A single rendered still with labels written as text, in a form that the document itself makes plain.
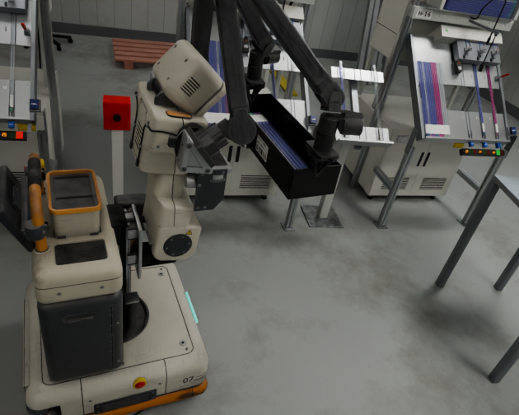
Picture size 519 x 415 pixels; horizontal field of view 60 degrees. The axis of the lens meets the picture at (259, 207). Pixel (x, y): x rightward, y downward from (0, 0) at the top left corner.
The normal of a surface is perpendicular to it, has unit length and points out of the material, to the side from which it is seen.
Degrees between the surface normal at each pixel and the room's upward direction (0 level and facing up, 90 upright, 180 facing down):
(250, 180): 90
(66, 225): 92
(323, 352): 0
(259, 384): 0
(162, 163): 90
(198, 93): 90
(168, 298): 0
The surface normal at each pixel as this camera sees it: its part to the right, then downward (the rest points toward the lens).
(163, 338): 0.17, -0.80
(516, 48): -0.95, 0.01
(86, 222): 0.37, 0.62
